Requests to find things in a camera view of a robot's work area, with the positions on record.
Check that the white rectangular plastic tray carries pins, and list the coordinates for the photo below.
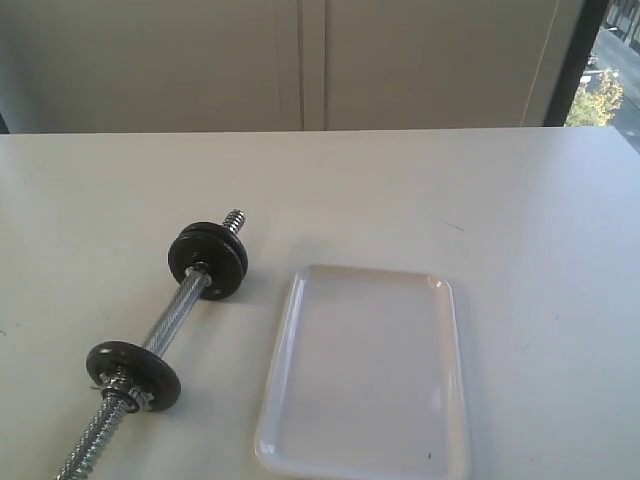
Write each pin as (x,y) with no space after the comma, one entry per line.
(365,379)

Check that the chrome threaded dumbbell bar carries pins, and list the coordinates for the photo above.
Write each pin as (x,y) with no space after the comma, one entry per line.
(82,459)

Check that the black window frame post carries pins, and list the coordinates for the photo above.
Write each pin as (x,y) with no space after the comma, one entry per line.
(581,42)

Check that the black weight plate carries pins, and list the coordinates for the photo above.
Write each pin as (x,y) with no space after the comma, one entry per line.
(211,255)
(226,235)
(147,371)

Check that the silver star collar nut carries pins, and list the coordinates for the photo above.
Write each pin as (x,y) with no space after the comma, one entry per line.
(119,385)

